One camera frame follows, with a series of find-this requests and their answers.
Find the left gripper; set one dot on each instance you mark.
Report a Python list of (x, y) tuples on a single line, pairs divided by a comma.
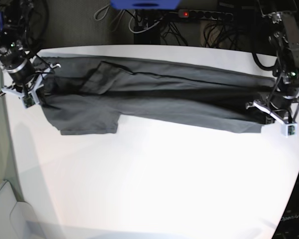
[(278, 108)]

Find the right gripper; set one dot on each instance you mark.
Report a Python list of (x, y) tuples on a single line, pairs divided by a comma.
[(22, 77)]

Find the dark grey t-shirt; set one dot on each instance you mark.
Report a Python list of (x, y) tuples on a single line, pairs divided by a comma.
[(88, 95)]

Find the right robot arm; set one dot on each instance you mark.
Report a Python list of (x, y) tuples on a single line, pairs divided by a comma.
[(23, 24)]

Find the blue box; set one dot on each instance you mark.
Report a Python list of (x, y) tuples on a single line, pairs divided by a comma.
[(144, 4)]

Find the black power strip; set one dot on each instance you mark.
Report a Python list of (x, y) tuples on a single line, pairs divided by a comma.
[(205, 15)]

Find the grey chair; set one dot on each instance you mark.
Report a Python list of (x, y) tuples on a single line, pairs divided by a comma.
[(17, 219)]

